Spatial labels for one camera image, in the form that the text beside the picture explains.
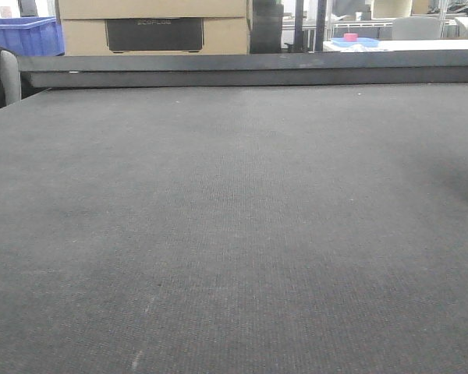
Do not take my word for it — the large cardboard box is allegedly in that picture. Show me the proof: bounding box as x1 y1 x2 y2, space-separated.
56 0 253 56

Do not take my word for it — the black stacked cylinder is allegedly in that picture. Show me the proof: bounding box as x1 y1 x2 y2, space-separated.
250 0 284 55

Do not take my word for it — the blue shallow tray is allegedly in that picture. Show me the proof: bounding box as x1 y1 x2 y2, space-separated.
331 37 379 48

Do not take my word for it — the white background table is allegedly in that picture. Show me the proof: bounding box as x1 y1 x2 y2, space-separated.
324 39 468 51

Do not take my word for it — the pink tape roll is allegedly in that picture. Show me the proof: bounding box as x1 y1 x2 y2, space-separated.
343 33 358 43

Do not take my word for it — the blue plastic crate background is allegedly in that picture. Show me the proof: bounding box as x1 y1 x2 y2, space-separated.
0 16 65 56

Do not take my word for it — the black vertical post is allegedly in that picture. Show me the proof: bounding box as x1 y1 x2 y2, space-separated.
314 0 328 52

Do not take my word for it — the black conveyor side rail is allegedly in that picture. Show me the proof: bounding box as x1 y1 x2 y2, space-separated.
18 50 468 89

